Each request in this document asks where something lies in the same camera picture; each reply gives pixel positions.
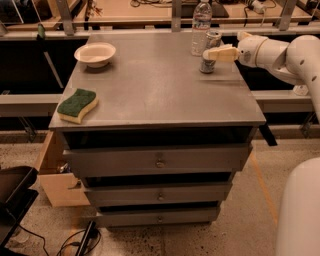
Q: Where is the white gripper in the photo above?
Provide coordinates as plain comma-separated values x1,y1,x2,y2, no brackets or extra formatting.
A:
202,31,267,68

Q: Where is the silver redbull can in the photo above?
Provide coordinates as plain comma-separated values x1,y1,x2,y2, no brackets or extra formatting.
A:
199,29,222,74

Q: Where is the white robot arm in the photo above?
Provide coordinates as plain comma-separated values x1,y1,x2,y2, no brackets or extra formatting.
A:
203,32,320,256

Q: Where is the green and yellow sponge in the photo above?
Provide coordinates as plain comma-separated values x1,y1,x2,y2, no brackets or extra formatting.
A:
57,89,98,124

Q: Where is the clear plastic water bottle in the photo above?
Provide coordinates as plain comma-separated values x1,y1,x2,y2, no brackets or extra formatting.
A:
191,0,212,56

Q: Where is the white power adapter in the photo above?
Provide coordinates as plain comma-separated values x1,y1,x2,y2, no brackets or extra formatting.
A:
248,0,266,14

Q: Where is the hand sanitizer bottle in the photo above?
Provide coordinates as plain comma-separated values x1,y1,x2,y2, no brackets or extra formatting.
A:
293,85,308,96

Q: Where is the top grey drawer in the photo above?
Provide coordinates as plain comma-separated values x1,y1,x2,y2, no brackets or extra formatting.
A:
63,144,252,178

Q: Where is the grey drawer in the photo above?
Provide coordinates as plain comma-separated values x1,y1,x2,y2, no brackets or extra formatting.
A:
96,207,220,227
84,183,232,207
63,144,252,178

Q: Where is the grey drawer cabinet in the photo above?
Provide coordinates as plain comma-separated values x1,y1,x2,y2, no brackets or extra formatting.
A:
49,32,265,215

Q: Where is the white bowl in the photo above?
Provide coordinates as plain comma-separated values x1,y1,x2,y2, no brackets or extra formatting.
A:
74,42,116,68

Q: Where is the middle grey drawer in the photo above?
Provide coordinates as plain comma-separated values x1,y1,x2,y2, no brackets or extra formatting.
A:
84,183,232,207

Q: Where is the bottom grey drawer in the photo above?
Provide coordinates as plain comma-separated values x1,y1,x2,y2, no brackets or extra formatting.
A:
96,207,220,227

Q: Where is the light wooden box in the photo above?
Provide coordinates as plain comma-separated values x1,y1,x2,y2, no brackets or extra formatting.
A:
34,131,89,207

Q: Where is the black tray at left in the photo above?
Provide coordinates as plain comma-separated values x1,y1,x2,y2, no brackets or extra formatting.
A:
0,166,38,247

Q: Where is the green handled tool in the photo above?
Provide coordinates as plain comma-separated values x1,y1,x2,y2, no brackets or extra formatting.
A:
36,23,64,89

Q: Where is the black floor cable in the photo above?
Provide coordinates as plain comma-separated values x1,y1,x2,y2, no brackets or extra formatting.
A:
18,223,102,256

